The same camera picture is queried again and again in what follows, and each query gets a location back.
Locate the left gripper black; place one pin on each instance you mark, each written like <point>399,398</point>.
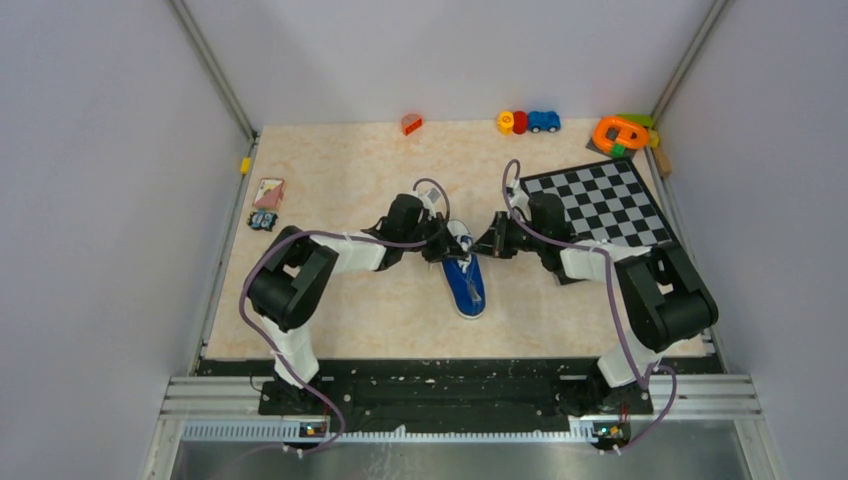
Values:
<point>445,244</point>

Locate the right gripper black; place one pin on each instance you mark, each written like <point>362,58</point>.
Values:
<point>494,241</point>

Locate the white shoelace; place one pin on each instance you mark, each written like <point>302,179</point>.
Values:
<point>468,262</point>

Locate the blue canvas sneaker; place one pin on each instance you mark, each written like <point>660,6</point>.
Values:
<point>468,291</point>

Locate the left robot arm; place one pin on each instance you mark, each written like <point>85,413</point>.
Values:
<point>283,290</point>

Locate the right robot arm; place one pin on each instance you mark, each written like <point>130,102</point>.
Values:
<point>665,300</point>

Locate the yellow toy block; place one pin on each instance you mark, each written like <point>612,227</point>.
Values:
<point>505,122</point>

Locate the red toy block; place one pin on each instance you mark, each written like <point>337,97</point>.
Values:
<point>520,122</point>

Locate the black white chessboard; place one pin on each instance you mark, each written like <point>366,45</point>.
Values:
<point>606,200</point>

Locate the blue toy car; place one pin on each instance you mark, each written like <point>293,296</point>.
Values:
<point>539,121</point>

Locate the orange lego brick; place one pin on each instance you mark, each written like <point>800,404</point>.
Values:
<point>410,123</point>

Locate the pink triangle puzzle card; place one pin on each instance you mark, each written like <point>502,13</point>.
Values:
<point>269,194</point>

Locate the wooden block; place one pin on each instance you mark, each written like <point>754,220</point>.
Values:
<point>663,163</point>

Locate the small blue toy robot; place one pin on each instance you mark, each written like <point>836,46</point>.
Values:
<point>262,220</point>

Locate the green toy block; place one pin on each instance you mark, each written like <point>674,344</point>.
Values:
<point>643,120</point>

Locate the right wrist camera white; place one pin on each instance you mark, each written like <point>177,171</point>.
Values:
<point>518,201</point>

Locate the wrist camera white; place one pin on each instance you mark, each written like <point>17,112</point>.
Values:
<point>429,199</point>
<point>518,201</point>

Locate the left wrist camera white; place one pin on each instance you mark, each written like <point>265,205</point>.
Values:
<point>429,199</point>

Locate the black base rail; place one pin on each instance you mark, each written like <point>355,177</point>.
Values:
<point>424,396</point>

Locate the orange plastic ring toy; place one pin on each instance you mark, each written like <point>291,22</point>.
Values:
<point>614,135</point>

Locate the yellow clip on frame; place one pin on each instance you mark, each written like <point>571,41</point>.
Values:
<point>245,166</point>

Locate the white cable duct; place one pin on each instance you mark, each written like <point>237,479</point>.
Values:
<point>291,432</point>

